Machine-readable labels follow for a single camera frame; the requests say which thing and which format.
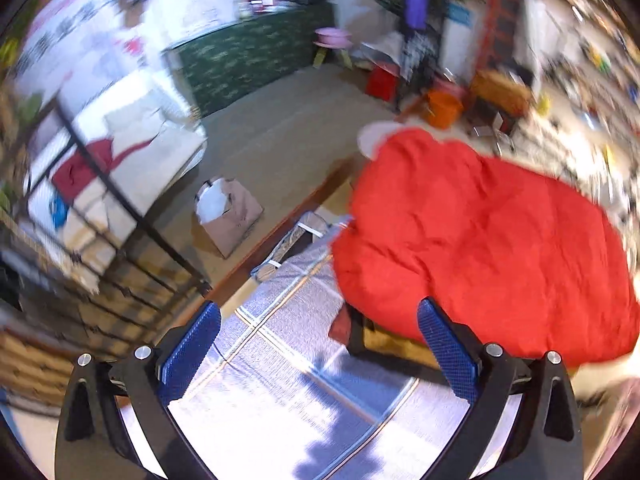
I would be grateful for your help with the red cloth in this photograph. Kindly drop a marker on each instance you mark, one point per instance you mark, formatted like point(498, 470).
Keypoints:
point(90, 165)

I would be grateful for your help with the pink basin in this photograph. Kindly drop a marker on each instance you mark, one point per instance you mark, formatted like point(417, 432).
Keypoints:
point(331, 36)

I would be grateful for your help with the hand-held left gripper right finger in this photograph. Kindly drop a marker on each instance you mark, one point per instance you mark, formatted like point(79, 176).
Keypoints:
point(447, 355)

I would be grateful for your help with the white round object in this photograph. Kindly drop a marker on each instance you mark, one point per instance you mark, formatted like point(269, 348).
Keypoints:
point(372, 137)

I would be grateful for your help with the brown wooden bed rail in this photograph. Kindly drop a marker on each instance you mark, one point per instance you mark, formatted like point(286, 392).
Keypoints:
point(295, 220)

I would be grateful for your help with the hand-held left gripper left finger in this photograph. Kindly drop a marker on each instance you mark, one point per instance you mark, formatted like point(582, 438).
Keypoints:
point(192, 350)

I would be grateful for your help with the red shelf rack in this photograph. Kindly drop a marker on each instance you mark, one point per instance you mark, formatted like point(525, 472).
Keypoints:
point(502, 15)

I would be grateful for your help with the red plastic stool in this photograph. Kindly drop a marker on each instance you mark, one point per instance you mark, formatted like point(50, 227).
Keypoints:
point(382, 82)

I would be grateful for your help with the red zip jacket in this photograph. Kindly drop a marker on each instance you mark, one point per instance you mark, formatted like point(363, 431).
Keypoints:
point(475, 250)

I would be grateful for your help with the black metal bed frame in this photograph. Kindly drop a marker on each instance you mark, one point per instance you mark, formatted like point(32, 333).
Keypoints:
point(125, 210)

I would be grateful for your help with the orange bucket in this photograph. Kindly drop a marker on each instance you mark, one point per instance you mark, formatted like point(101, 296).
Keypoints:
point(442, 107)

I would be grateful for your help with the yellow-legged stool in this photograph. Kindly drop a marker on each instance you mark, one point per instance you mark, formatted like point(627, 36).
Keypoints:
point(320, 55)

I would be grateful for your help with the green patterned cloth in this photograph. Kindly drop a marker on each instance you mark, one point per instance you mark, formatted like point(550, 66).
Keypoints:
point(250, 55)

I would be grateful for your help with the purple container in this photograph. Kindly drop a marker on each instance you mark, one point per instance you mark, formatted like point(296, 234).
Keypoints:
point(415, 7)

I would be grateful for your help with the blue checked bed sheet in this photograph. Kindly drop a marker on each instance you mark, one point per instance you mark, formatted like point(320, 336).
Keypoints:
point(280, 360)

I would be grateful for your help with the brown paper bag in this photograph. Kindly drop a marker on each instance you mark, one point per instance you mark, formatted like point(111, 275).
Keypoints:
point(235, 225)

